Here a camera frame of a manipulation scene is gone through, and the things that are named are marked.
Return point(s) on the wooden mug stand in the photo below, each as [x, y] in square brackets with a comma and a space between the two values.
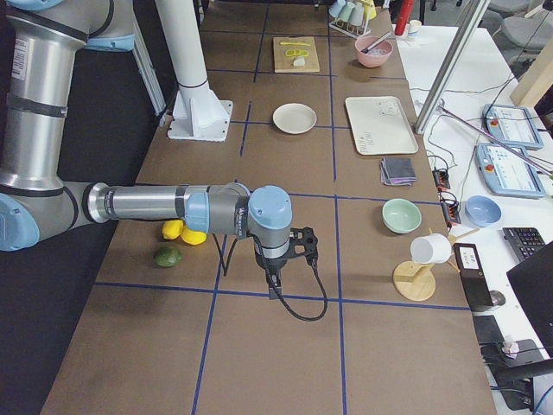
[416, 281]

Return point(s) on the cup rack with cups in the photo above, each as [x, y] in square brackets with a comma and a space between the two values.
[352, 18]

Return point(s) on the cream round plate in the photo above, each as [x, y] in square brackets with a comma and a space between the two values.
[294, 118]

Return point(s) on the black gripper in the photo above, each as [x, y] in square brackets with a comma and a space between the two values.
[271, 264]

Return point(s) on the green avocado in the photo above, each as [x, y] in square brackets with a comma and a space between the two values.
[167, 256]

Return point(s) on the far teach pendant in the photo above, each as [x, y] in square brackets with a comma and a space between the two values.
[512, 125]

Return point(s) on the teach pendant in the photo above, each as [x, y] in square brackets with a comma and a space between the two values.
[512, 125]
[506, 174]

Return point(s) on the black keyboard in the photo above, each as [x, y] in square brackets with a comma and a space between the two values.
[524, 241]

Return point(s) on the wooden cutting board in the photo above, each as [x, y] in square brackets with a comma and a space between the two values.
[282, 64]

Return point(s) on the yellow lemon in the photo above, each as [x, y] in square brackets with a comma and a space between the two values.
[192, 237]
[172, 229]

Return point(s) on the blue bowl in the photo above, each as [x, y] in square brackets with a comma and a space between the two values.
[482, 211]

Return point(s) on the cream rectangular tray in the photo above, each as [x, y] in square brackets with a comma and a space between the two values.
[380, 126]

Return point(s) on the black box device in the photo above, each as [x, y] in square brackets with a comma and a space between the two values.
[472, 277]

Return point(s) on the red bottle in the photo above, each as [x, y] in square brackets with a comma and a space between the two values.
[403, 16]

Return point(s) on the lemon slices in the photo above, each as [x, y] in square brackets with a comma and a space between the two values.
[296, 52]

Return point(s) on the yellow plastic knife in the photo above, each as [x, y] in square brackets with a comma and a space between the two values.
[295, 43]

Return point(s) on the white pillar with base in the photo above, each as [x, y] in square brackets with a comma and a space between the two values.
[198, 113]

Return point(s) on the green bowl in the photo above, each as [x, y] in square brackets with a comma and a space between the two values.
[401, 216]

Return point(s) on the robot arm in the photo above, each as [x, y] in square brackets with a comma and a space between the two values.
[37, 205]

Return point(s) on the white mug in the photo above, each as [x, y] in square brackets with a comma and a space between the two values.
[432, 249]

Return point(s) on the pink bowl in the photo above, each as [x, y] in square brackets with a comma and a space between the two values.
[376, 56]

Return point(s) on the aluminium frame post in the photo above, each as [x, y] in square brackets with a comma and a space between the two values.
[469, 23]

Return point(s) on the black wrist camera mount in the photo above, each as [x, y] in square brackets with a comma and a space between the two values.
[303, 243]

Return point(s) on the near teach pendant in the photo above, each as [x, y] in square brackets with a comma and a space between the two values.
[506, 174]

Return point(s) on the paper cup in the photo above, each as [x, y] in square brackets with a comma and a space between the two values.
[414, 28]

